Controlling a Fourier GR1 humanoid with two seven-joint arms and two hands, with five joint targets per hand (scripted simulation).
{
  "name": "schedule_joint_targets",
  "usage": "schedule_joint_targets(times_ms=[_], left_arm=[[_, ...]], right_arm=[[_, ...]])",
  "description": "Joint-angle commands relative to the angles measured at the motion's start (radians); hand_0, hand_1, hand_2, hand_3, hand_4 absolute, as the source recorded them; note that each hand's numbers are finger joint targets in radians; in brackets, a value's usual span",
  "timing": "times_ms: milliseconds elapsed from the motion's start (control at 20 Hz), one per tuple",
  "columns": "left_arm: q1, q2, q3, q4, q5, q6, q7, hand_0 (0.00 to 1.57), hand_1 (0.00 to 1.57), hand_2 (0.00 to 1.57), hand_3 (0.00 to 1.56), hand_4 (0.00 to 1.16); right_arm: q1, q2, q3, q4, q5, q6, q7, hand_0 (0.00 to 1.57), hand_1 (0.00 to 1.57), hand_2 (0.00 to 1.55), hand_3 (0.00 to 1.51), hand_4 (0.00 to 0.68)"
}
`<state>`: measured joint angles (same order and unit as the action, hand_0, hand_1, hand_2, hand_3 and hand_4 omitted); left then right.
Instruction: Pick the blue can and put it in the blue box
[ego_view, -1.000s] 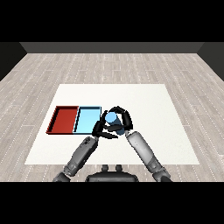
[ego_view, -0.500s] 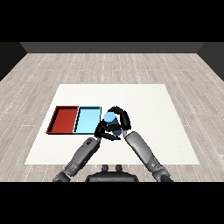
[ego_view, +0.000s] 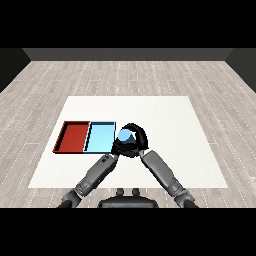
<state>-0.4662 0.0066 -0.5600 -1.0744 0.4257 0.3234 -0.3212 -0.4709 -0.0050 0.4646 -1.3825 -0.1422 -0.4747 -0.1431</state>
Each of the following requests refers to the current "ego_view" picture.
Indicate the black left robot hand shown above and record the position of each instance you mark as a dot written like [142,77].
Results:
[117,148]

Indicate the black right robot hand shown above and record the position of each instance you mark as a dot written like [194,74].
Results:
[141,135]

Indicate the small blue can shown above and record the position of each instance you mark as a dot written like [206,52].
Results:
[124,135]

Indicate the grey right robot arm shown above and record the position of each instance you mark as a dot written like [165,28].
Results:
[165,176]

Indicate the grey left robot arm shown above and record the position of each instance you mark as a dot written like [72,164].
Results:
[93,178]

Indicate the light blue shallow open box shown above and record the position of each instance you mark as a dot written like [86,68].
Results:
[100,137]

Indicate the red shallow open box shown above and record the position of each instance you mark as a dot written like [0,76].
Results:
[73,136]

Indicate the dark grey robot body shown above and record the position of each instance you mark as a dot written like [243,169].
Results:
[128,201]

